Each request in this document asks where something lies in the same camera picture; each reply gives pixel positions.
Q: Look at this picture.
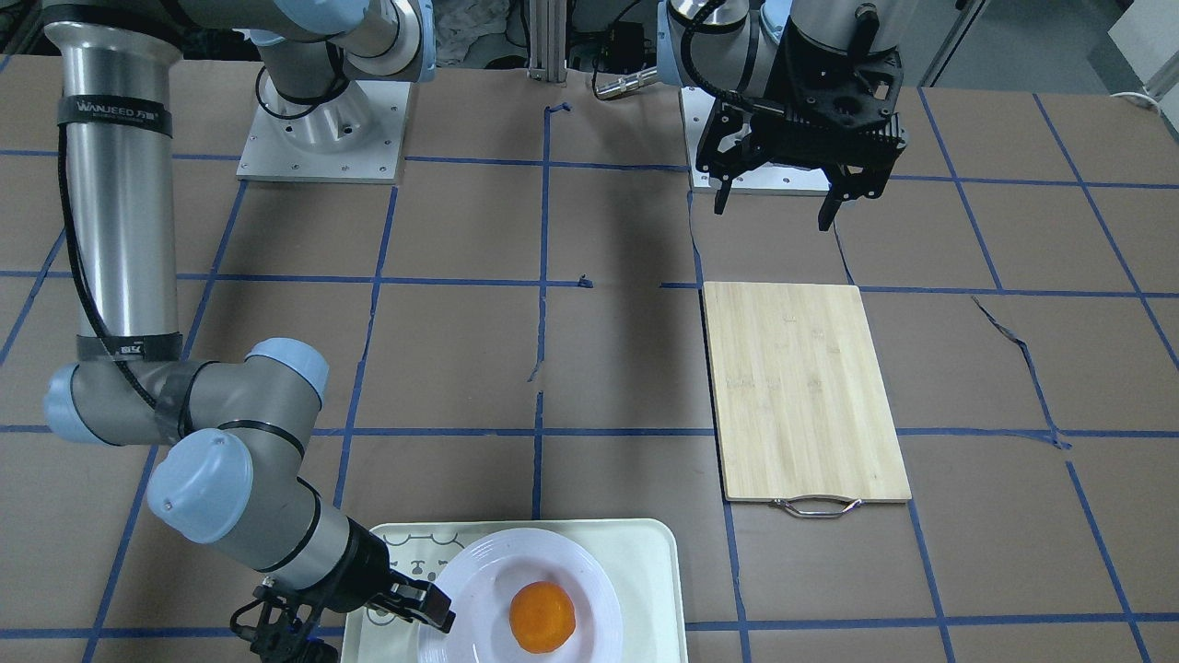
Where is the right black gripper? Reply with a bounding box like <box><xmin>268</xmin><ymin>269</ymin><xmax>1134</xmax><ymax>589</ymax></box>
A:
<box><xmin>230</xmin><ymin>520</ymin><xmax>456</xmax><ymax>662</ymax></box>

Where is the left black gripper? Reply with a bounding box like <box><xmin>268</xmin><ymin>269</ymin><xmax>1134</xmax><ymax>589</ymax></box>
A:
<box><xmin>694</xmin><ymin>18</ymin><xmax>908</xmax><ymax>232</ymax></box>

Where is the white round plate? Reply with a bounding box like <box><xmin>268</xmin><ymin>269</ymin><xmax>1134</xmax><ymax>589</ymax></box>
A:
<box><xmin>417</xmin><ymin>529</ymin><xmax>624</xmax><ymax>662</ymax></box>

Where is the orange fruit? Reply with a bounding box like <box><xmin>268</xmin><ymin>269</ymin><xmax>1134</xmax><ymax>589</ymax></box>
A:
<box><xmin>508</xmin><ymin>582</ymin><xmax>578</xmax><ymax>655</ymax></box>

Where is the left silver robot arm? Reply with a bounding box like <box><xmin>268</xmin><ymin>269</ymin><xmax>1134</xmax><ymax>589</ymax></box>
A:
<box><xmin>657</xmin><ymin>1</ymin><xmax>916</xmax><ymax>231</ymax></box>

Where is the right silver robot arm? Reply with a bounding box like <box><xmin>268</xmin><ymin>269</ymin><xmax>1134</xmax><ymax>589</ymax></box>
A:
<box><xmin>41</xmin><ymin>1</ymin><xmax>456</xmax><ymax>662</ymax></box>

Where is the cream bear tray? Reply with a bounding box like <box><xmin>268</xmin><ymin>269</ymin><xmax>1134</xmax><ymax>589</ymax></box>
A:
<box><xmin>341</xmin><ymin>518</ymin><xmax>689</xmax><ymax>662</ymax></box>

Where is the silver metal connector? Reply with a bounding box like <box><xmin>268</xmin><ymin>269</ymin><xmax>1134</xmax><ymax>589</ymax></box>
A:
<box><xmin>590</xmin><ymin>67</ymin><xmax>660</xmax><ymax>101</ymax></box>

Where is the bamboo cutting board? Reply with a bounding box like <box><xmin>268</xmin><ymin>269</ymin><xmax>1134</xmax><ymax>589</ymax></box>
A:
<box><xmin>702</xmin><ymin>281</ymin><xmax>911</xmax><ymax>518</ymax></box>

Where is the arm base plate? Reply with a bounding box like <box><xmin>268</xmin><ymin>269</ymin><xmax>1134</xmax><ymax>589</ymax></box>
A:
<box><xmin>237</xmin><ymin>76</ymin><xmax>413</xmax><ymax>185</ymax></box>
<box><xmin>679</xmin><ymin>87</ymin><xmax>829</xmax><ymax>197</ymax></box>

